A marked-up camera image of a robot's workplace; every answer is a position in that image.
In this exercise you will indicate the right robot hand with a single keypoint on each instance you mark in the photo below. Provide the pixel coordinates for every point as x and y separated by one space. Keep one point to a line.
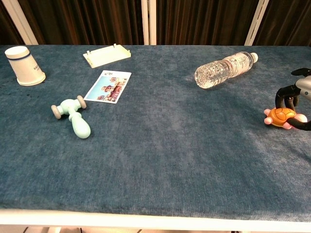
291 94

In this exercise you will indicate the orange toy turtle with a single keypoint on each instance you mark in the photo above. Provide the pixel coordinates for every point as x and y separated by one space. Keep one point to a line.
281 117

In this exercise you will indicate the light blue toy hammer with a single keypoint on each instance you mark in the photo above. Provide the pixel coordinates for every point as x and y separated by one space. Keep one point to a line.
71 114

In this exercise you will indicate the clear plastic water bottle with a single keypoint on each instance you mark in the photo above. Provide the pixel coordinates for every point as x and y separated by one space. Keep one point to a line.
223 69

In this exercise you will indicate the blue table cloth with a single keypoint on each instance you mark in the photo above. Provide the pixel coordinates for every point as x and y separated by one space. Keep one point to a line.
155 126

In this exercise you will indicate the picture card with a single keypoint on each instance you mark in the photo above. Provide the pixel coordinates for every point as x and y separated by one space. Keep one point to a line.
108 87

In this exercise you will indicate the dark curtain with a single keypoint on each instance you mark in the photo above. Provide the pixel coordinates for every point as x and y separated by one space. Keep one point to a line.
87 21

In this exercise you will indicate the white paper cup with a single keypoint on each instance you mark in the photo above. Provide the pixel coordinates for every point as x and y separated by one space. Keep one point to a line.
24 66

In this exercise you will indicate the white frame post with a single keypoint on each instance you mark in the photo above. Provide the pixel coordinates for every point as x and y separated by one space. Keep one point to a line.
148 21
20 21
256 23

